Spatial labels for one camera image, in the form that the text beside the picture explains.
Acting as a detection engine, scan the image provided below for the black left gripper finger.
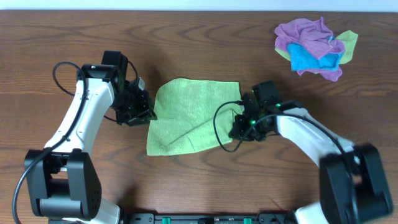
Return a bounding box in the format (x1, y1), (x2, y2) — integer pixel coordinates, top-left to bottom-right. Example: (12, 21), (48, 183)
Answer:
(126, 111), (157, 126)
(143, 90), (157, 120)

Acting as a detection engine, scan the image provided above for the light green microfiber cloth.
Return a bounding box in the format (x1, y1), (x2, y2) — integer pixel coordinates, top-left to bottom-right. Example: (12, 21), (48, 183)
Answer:
(146, 78), (243, 156)

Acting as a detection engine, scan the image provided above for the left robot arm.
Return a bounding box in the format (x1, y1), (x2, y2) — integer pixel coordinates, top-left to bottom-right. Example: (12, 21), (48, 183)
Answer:
(21, 50), (157, 223)

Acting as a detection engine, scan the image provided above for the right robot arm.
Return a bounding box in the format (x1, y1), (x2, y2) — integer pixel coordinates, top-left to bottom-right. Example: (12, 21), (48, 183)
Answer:
(229, 81), (394, 224)

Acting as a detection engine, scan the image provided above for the blue microfiber cloth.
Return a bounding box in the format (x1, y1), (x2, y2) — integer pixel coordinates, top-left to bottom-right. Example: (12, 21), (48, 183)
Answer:
(287, 37), (345, 72)

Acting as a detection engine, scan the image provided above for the purple microfiber cloth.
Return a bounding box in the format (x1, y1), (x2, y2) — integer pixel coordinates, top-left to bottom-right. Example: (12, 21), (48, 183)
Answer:
(274, 18), (342, 82)

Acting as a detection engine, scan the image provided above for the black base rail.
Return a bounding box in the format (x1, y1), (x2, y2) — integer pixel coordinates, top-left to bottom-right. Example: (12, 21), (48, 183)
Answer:
(119, 212), (297, 224)

